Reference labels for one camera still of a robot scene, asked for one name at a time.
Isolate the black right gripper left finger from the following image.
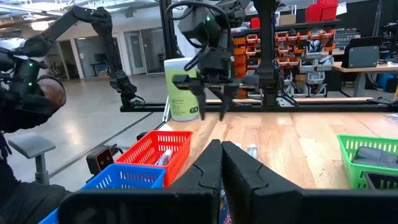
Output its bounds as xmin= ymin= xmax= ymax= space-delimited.
xmin=58 ymin=139 xmax=223 ymax=224

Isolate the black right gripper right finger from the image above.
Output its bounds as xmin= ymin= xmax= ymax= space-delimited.
xmin=222 ymin=141 xmax=398 ymax=224

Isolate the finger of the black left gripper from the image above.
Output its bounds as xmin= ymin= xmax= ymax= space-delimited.
xmin=219 ymin=83 xmax=240 ymax=122
xmin=190 ymin=82 xmax=208 ymax=121

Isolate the white green wipes canister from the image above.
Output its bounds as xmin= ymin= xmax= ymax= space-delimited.
xmin=164 ymin=57 xmax=200 ymax=123

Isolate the blue plastic basket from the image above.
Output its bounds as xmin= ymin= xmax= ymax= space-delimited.
xmin=39 ymin=163 xmax=167 ymax=224

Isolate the red plastic basket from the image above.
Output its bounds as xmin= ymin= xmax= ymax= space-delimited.
xmin=114 ymin=129 xmax=193 ymax=188

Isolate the green plastic basket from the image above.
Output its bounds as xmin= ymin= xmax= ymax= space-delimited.
xmin=336 ymin=133 xmax=398 ymax=190

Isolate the orange parts bin rack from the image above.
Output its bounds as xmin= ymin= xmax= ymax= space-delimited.
xmin=231 ymin=18 xmax=340 ymax=99

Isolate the person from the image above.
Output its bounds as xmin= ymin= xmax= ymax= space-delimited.
xmin=0 ymin=74 xmax=72 ymax=224

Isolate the grey chair armrest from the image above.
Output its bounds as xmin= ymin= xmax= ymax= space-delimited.
xmin=8 ymin=132 xmax=57 ymax=185

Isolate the black computer monitor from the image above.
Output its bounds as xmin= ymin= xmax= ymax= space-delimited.
xmin=341 ymin=36 xmax=385 ymax=69

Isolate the light wood desk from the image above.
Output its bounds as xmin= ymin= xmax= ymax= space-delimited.
xmin=331 ymin=61 xmax=398 ymax=98

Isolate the person's hand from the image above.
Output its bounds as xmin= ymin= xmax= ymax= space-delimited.
xmin=39 ymin=77 xmax=67 ymax=110

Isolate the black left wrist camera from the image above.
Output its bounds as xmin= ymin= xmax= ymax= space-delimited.
xmin=177 ymin=6 xmax=220 ymax=47

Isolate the black table-level camera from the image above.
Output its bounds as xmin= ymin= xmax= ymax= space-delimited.
xmin=86 ymin=144 xmax=124 ymax=175

